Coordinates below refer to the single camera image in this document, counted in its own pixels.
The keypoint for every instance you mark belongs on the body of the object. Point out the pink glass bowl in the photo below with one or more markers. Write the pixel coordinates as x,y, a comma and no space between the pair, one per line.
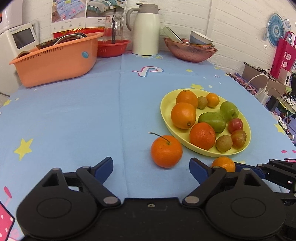
190,53

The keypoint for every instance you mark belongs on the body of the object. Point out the tilted white dish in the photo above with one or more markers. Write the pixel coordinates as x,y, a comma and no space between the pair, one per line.
174,37

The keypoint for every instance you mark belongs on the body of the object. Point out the white power strip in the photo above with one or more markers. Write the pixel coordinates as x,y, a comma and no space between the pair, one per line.
262,96

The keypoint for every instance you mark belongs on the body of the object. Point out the brown kiwi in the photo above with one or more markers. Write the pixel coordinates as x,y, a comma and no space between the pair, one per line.
202,102
224,143

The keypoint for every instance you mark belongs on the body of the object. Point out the red apple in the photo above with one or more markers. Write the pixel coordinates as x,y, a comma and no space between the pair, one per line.
235,124

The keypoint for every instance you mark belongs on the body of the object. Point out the white appliance with screen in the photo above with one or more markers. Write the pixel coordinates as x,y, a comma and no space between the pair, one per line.
13,42

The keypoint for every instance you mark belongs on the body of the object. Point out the pink gift bag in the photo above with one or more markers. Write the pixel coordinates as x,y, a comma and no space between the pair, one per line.
285,54

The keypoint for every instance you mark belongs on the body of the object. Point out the yellow-orange round orange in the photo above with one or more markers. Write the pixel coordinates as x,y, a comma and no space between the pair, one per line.
224,162

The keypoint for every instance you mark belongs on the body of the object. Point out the white thermos jug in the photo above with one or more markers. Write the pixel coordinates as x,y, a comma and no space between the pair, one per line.
144,23

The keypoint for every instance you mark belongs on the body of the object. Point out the stacked white-blue bowls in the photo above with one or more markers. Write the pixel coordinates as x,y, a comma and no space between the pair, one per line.
199,40

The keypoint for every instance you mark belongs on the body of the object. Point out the glass pitcher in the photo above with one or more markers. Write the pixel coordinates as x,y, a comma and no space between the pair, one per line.
113,30

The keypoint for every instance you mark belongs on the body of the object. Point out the orange on plate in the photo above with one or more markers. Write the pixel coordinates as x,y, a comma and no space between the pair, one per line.
187,96

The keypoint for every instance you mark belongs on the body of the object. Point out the green apple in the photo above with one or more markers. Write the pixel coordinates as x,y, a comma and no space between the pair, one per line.
229,111

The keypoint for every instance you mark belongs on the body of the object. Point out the blue round wall fan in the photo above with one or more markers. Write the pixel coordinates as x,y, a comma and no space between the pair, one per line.
274,30

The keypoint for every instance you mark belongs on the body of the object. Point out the orange plastic basket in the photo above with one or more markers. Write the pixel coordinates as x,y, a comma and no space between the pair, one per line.
58,62

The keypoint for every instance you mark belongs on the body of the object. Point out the green mango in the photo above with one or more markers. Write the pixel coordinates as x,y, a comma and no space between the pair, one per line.
214,119

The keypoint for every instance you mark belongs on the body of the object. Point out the orange with stem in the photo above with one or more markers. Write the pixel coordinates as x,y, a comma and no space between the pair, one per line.
166,151

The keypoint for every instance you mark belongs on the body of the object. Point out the blue patterned tablecloth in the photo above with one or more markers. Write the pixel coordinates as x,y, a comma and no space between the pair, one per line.
49,131

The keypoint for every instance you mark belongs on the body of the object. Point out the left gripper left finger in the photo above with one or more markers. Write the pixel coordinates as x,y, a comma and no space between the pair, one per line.
93,178

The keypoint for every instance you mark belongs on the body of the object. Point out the red plastic basket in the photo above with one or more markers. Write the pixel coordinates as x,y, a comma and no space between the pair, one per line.
108,49

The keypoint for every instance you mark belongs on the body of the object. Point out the large smooth orange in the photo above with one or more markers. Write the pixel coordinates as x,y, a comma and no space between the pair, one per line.
183,115

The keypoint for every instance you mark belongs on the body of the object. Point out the small mandarin orange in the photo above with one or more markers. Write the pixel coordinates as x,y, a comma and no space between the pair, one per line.
212,100

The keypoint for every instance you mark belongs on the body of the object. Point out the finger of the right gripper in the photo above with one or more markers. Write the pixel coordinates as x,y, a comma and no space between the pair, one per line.
256,169

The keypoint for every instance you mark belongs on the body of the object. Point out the rough dark orange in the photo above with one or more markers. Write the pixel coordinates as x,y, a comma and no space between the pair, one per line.
202,135

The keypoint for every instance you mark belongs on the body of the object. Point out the yellow plastic plate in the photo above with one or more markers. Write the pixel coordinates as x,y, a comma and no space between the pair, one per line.
167,104

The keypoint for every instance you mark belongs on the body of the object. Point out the white water purifier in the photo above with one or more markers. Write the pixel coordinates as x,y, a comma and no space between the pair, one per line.
11,16

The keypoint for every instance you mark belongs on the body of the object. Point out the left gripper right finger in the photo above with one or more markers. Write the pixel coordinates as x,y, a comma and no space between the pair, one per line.
208,179

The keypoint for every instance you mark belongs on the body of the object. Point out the cardboard box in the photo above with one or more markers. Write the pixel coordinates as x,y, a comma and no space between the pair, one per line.
262,80

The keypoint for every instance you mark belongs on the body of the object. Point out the dark red-yellow plum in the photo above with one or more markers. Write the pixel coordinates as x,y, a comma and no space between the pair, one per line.
238,138

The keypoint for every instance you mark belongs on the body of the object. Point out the bedding poster calendar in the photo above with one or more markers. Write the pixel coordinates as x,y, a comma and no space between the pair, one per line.
86,16

